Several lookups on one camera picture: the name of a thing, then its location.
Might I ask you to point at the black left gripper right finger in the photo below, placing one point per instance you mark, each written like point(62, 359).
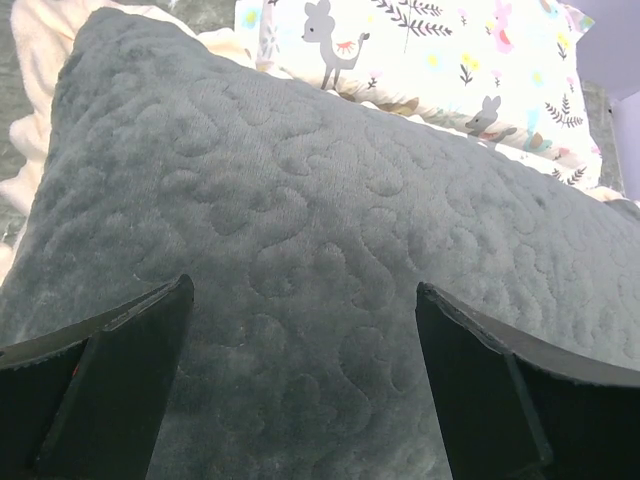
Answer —
point(512, 406)

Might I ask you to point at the white pillow with cream ruffle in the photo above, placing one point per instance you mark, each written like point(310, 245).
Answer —
point(44, 34)

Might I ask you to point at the grey quilted plush pillowcase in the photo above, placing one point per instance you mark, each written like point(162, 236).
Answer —
point(306, 223)

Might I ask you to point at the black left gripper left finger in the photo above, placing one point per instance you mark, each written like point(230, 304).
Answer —
point(87, 401)

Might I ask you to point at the animal print patterned pillow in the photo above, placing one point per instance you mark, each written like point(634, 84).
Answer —
point(502, 73)

